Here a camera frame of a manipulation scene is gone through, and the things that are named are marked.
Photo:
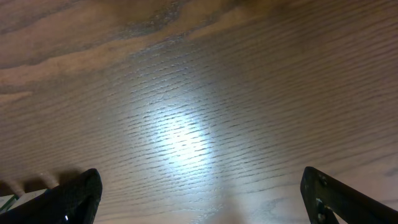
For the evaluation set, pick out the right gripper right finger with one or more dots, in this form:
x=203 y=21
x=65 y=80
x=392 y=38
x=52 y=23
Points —
x=326 y=198

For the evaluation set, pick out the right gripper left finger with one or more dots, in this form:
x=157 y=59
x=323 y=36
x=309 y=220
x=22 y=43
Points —
x=74 y=200

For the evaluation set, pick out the white block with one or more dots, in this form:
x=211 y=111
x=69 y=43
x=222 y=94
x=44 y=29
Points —
x=9 y=200

